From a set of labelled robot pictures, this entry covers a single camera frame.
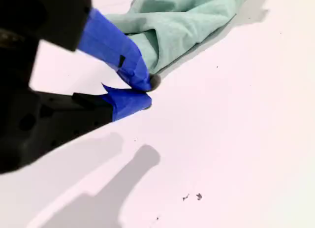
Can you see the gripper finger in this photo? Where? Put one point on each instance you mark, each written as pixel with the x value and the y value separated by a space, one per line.
pixel 61 119
pixel 105 41

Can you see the pale green T-shirt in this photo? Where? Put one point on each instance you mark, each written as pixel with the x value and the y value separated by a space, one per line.
pixel 184 23

